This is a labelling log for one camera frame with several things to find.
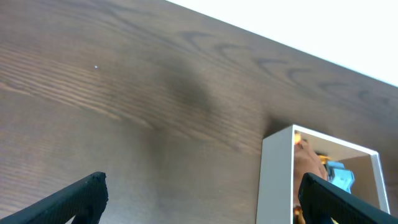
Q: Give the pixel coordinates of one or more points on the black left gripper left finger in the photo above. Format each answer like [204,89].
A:
[81,202]

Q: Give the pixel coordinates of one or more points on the white cardboard box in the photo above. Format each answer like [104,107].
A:
[276,181]

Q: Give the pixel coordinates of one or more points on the brown plush toy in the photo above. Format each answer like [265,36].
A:
[305,160]

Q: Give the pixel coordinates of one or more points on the yellow and grey toy truck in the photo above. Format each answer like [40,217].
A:
[338,175]

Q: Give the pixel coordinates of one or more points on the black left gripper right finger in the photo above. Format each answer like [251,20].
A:
[323,202]

